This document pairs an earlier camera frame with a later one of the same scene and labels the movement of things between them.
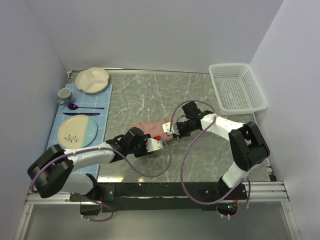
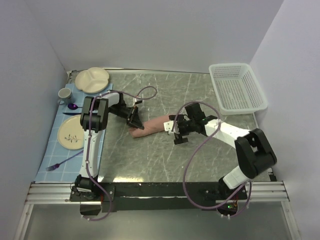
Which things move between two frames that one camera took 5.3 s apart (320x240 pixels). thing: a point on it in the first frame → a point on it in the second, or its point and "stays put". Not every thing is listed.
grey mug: (65, 96) stays put
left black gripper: (144, 151) → (134, 119)
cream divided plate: (93, 80) stays put
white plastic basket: (238, 89) stays put
